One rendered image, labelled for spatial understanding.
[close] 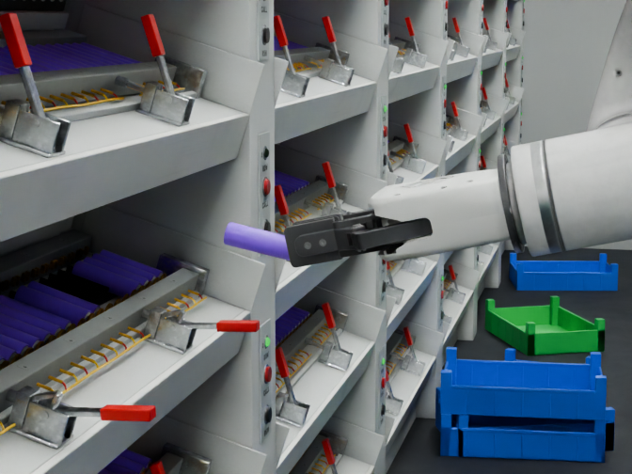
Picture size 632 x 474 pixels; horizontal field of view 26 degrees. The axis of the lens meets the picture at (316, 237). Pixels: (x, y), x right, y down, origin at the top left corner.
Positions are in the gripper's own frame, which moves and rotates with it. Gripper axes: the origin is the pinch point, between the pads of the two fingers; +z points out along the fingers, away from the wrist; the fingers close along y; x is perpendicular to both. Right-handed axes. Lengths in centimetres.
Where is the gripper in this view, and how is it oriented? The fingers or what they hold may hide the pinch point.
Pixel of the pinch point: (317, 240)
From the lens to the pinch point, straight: 106.1
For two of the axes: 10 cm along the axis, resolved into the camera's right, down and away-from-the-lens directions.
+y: -2.1, 1.5, -9.7
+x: 2.1, 9.7, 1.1
